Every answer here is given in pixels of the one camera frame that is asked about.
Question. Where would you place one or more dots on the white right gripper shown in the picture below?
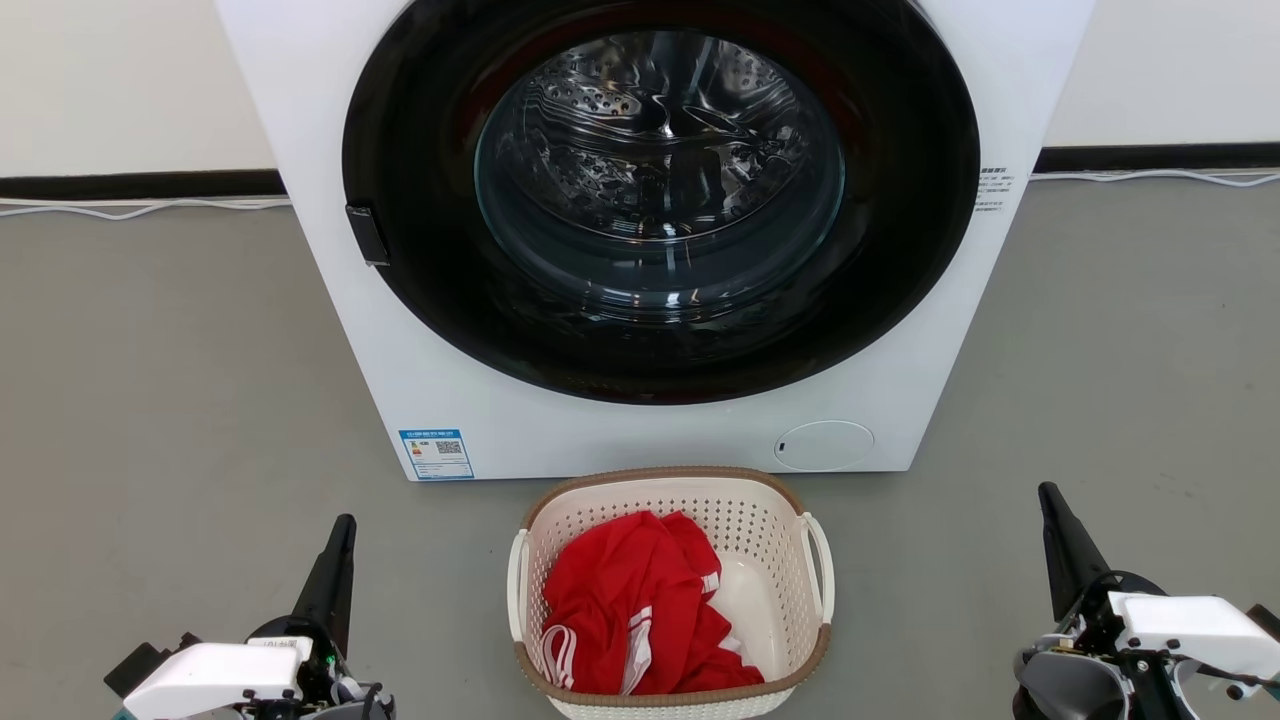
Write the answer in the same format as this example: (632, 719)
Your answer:
(1190, 630)

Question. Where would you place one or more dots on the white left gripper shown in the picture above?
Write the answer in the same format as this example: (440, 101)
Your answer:
(220, 675)

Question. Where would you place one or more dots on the cream perforated laundry basket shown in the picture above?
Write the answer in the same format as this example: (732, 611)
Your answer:
(760, 505)

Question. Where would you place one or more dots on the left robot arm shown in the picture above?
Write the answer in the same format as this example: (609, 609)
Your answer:
(140, 666)

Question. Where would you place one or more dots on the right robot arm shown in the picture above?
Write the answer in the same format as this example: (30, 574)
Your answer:
(1070, 690)

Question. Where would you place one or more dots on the blue energy label sticker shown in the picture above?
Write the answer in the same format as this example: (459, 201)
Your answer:
(436, 455)

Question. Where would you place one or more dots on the white front-load washing machine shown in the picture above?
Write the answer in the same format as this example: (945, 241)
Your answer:
(450, 400)

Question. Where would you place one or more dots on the round white filter cover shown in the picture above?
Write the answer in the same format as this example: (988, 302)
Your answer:
(824, 446)

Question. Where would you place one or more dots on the red garment with white stripes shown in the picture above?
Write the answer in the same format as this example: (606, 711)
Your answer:
(620, 600)

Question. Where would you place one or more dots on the black round washer door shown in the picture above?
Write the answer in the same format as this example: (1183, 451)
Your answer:
(900, 250)

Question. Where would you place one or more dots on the small printed text sticker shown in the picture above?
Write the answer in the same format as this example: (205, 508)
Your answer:
(994, 190)

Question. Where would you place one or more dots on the steel washer drum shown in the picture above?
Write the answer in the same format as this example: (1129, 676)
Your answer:
(660, 150)

